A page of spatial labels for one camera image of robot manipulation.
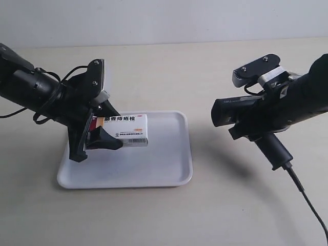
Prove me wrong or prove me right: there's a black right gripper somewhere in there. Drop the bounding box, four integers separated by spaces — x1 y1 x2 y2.
247 74 295 141

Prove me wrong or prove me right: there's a black handheld barcode scanner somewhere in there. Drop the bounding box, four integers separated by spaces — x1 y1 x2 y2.
211 96 293 172

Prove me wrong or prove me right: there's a white red medicine box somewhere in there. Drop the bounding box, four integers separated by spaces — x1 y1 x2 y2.
87 114 148 148

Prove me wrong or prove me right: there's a white plastic tray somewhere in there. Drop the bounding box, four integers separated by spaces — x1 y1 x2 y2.
57 111 193 189

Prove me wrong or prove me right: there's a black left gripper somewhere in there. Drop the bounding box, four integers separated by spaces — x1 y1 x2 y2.
48 72 123 162

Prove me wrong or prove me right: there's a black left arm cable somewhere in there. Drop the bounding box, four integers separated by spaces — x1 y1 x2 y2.
0 65 89 126

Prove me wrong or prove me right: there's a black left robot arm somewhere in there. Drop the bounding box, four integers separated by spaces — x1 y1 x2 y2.
1 44 123 162

